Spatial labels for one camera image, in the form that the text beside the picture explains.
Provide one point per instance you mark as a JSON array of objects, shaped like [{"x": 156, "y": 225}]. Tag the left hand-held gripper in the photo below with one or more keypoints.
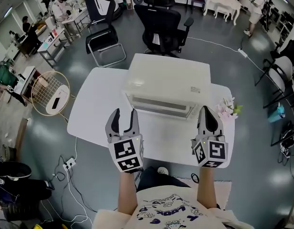
[{"x": 128, "y": 151}]

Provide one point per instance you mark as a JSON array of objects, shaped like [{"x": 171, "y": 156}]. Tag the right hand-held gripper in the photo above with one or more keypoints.
[{"x": 213, "y": 151}]

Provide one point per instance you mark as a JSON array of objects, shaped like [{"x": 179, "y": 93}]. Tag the white glass oven door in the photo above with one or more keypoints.
[{"x": 161, "y": 107}]

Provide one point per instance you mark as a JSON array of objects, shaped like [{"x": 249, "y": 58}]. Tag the person's right forearm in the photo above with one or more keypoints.
[{"x": 207, "y": 190}]

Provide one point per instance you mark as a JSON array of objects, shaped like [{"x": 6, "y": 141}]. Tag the person's left forearm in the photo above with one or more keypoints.
[{"x": 127, "y": 194}]

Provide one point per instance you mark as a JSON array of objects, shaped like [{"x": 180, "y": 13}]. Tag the white oven housing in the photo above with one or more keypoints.
[{"x": 166, "y": 75}]

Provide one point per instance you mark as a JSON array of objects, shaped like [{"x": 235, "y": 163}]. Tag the pink flowers in cream pot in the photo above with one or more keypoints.
[{"x": 227, "y": 111}]

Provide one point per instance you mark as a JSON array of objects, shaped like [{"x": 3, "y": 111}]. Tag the white slipper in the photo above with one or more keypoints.
[{"x": 163, "y": 170}]

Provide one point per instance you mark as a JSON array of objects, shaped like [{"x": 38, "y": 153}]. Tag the dark trousers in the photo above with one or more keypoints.
[{"x": 156, "y": 181}]

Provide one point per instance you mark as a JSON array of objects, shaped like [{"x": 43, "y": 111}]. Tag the white power strip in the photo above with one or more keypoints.
[
  {"x": 242, "y": 52},
  {"x": 69, "y": 164}
]

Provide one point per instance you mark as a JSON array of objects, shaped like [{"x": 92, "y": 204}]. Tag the beige rug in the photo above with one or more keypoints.
[{"x": 223, "y": 192}]

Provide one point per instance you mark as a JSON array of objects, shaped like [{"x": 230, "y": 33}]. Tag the teal bag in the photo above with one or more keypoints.
[{"x": 276, "y": 113}]

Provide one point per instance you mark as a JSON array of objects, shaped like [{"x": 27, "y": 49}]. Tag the black phone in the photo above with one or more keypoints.
[{"x": 55, "y": 103}]

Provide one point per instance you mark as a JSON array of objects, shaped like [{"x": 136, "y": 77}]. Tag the black cantilever chair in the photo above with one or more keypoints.
[{"x": 101, "y": 37}]

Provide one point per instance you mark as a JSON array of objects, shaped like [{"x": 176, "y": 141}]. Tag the cream printed shirt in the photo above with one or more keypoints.
[{"x": 171, "y": 211}]

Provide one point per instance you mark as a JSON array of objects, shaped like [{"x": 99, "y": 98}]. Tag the white paper sheet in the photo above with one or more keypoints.
[{"x": 156, "y": 39}]

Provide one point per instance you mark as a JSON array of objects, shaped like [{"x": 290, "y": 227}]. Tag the white top red cabinet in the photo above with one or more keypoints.
[{"x": 26, "y": 77}]

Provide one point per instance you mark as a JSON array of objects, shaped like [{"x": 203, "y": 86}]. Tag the black office chair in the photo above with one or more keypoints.
[{"x": 161, "y": 23}]

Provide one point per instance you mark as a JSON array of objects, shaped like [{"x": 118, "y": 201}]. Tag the small white desk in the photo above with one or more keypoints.
[{"x": 51, "y": 42}]

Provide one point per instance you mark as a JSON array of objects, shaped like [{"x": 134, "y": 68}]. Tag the black round tub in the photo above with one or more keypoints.
[{"x": 13, "y": 169}]

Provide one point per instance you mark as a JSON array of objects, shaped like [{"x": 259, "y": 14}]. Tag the long white desk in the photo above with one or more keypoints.
[{"x": 76, "y": 17}]

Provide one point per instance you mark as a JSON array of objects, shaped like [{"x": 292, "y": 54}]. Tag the white ornate table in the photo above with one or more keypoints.
[{"x": 223, "y": 3}]

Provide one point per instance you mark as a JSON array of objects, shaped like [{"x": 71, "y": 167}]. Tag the yellow and black toolbox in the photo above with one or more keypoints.
[{"x": 49, "y": 226}]

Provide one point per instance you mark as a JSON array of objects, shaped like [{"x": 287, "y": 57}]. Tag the black and white machine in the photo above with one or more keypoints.
[{"x": 99, "y": 1}]

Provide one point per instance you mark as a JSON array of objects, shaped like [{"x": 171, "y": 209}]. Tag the grey seat black frame chair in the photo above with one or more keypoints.
[{"x": 279, "y": 73}]

